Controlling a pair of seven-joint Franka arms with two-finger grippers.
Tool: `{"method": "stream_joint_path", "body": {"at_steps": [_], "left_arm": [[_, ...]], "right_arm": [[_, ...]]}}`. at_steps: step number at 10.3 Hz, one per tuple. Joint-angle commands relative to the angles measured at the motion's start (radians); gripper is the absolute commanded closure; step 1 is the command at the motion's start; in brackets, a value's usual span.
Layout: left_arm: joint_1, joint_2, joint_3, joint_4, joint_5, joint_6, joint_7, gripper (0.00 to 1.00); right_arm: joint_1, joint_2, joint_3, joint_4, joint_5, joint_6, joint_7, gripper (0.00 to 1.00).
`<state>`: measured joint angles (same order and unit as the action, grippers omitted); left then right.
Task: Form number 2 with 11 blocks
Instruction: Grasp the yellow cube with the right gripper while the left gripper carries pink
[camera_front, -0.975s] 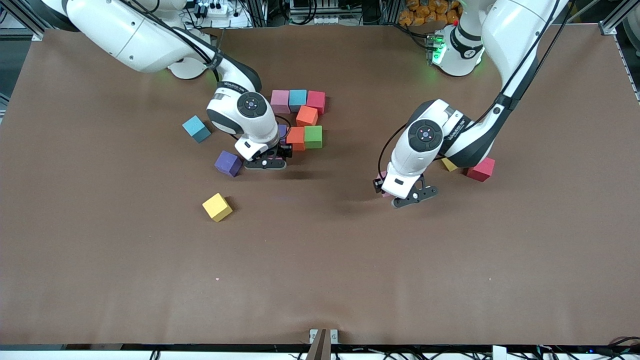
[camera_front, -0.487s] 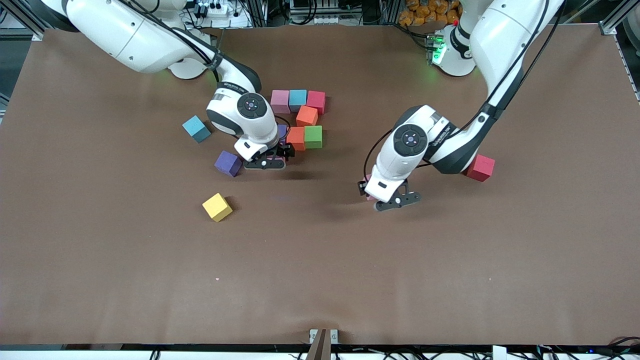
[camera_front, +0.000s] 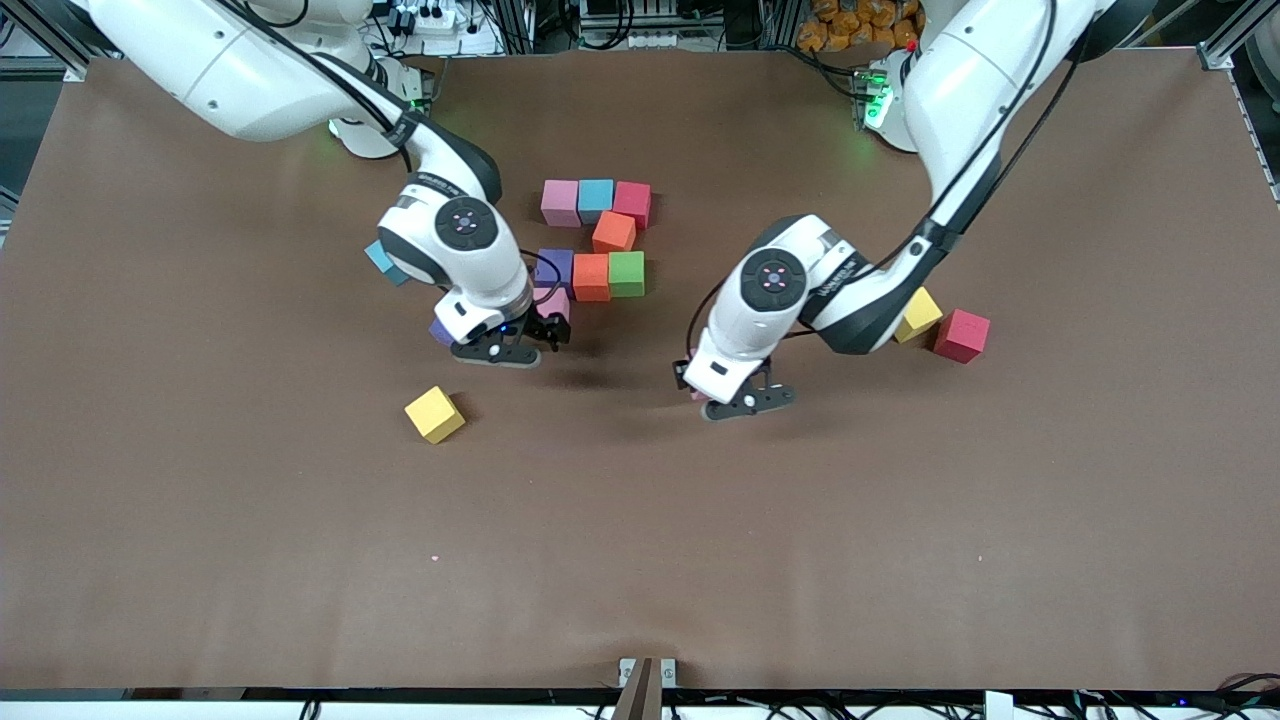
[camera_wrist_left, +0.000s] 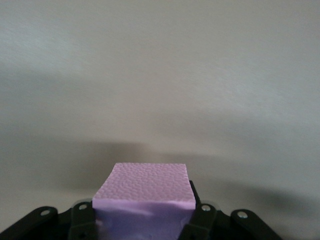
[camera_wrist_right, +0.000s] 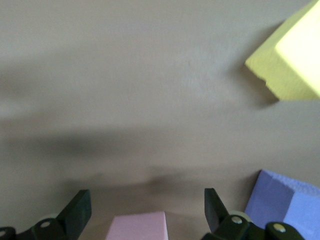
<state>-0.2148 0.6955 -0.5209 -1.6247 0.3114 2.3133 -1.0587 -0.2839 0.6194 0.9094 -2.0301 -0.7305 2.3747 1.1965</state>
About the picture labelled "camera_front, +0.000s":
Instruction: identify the orange foam cube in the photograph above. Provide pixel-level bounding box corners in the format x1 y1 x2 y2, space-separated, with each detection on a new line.
572 254 612 303
592 210 638 254

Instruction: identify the green foam cube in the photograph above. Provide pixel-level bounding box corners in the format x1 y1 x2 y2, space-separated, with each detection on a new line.
608 250 647 299

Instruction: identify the yellow foam cube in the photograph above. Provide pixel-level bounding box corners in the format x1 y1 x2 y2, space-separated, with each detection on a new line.
895 287 944 345
404 386 467 445

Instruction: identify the red foam cube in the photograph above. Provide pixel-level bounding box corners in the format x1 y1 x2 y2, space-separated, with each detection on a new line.
612 181 653 231
932 308 992 364

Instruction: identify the white socket strip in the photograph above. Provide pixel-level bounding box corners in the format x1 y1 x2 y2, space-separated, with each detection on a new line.
580 28 683 52

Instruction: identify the white power strip with plugs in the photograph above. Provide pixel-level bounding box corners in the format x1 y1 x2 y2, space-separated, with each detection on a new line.
385 0 501 56

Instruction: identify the bag of orange snacks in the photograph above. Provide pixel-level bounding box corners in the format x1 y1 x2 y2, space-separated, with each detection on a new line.
797 0 926 53

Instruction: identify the small metal bracket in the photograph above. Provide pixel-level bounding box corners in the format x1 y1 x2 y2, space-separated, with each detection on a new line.
617 656 679 720

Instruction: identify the aluminium frame rail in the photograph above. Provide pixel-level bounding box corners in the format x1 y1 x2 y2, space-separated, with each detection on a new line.
1200 0 1280 71
0 0 101 83

